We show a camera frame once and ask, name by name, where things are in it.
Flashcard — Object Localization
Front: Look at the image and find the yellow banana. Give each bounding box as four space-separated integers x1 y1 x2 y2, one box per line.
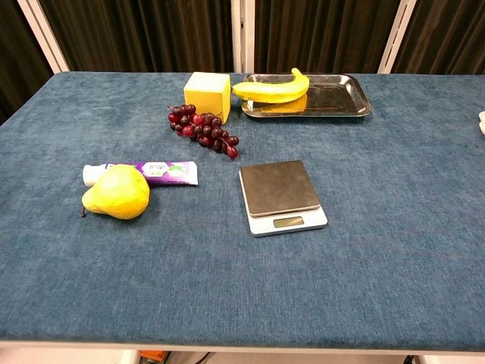
231 67 311 104

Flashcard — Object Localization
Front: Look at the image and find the stainless steel tray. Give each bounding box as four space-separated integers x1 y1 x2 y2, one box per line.
241 73 373 120

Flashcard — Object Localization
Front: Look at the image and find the purple white toothpaste tube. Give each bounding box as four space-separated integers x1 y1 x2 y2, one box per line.
82 161 199 187

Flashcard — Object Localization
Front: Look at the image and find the dark red grape bunch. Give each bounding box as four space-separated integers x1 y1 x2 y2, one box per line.
167 104 240 160

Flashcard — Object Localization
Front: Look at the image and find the white aluminium frame post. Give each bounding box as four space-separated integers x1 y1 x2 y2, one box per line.
17 0 71 74
377 0 418 74
230 0 257 74

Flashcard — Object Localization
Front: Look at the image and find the yellow cube block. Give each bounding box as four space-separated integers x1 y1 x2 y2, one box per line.
183 71 232 125

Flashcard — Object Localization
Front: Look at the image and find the orange plastic object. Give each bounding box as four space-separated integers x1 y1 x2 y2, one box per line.
139 350 168 364

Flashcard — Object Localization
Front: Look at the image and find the black pleated curtain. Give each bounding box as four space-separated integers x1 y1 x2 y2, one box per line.
37 0 234 73
254 0 402 75
0 0 54 126
392 0 485 76

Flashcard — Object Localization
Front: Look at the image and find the silver kitchen scale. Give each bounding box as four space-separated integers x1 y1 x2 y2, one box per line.
238 159 329 238

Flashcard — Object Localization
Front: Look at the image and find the blue tablecloth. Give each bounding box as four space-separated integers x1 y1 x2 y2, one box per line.
0 71 485 342

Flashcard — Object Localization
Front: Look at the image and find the yellow pear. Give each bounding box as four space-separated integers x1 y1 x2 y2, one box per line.
80 164 152 221

